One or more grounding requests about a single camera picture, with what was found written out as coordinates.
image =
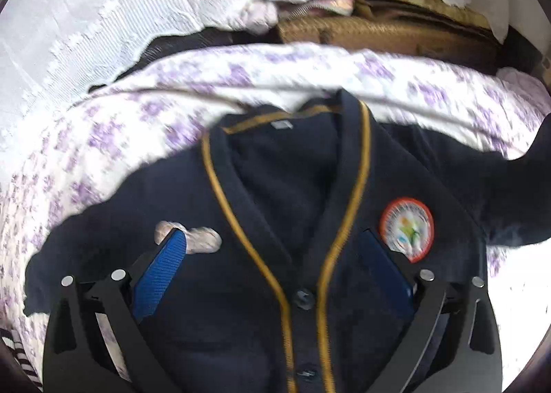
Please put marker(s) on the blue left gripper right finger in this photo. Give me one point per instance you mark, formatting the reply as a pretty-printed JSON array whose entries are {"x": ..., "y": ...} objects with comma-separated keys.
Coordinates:
[{"x": 396, "y": 288}]

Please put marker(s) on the black white striped sock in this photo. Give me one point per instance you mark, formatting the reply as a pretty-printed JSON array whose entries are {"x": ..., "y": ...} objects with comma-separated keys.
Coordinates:
[{"x": 17, "y": 372}]

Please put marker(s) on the purple floral bed sheet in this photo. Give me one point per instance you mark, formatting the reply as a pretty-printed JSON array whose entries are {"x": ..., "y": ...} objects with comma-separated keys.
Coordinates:
[{"x": 166, "y": 107}]

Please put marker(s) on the navy blue knitted cardigan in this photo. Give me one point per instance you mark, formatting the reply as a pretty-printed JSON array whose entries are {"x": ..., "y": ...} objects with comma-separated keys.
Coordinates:
[{"x": 272, "y": 295}]

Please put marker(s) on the brown woven mat stack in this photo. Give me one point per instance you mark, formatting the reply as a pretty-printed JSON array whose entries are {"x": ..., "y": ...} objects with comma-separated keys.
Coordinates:
[{"x": 431, "y": 28}]

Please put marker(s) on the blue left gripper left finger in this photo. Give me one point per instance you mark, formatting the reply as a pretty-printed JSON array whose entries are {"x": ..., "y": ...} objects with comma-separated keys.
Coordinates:
[{"x": 155, "y": 277}]

